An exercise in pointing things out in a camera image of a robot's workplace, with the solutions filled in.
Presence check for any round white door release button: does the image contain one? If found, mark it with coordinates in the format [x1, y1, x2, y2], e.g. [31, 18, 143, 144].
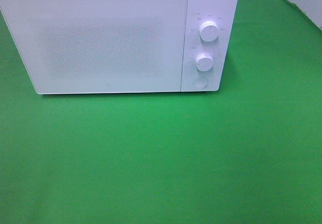
[193, 77, 208, 89]

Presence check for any green table cloth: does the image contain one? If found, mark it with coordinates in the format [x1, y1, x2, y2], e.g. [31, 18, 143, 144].
[1, 0, 321, 223]

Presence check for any white microwave oven body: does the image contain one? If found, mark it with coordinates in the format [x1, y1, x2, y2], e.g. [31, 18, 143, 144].
[0, 0, 239, 95]

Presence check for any white microwave door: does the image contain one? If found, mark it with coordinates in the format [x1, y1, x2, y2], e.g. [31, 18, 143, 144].
[1, 0, 187, 94]

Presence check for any white microwave knob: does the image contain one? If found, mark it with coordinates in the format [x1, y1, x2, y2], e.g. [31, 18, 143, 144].
[195, 53, 214, 72]
[199, 19, 219, 42]

